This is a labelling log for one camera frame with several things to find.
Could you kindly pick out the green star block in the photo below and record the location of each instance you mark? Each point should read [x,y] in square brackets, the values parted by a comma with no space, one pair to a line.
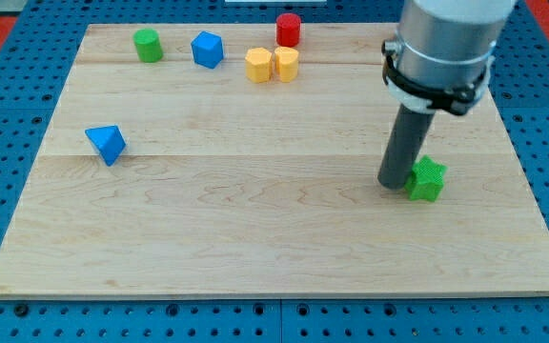
[426,180]

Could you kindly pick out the yellow hexagon block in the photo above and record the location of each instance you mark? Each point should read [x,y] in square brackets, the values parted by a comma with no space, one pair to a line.
[258,65]

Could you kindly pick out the yellow heart block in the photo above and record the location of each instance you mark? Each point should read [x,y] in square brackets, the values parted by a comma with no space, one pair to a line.
[286,63]

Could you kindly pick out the green cylinder block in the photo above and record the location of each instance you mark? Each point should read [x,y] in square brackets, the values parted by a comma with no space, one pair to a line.
[147,45]

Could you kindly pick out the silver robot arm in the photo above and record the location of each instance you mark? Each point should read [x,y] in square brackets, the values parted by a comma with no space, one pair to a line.
[440,56]

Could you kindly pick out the blue triangle block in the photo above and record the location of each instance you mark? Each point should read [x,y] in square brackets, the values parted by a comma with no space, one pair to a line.
[108,141]

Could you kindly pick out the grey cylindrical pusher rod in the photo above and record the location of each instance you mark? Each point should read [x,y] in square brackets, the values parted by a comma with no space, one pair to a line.
[405,141]

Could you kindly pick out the blue cube block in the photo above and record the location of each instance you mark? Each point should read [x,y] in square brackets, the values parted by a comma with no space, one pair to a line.
[207,49]

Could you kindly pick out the red cylinder block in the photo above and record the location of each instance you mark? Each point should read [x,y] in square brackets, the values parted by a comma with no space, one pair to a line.
[288,28]

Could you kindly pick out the wooden board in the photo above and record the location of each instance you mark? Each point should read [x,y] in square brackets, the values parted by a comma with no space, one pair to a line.
[232,189]

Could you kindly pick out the black cable clamp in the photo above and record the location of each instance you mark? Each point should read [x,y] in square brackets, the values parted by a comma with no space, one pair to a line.
[423,84]

